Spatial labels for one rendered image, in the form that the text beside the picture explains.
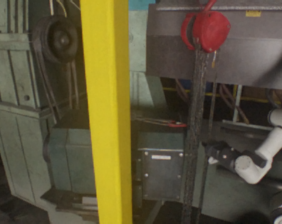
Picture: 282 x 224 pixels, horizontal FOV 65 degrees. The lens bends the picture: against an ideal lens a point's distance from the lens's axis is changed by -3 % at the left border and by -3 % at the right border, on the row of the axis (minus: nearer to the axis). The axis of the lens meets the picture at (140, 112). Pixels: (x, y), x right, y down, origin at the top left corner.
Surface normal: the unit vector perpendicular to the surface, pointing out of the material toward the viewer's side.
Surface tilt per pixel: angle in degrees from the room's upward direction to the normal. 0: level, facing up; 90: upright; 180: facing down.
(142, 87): 90
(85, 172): 90
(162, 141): 45
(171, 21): 78
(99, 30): 90
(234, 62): 90
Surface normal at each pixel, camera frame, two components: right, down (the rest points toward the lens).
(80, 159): -0.09, 0.36
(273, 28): -0.41, 0.13
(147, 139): -0.06, -0.40
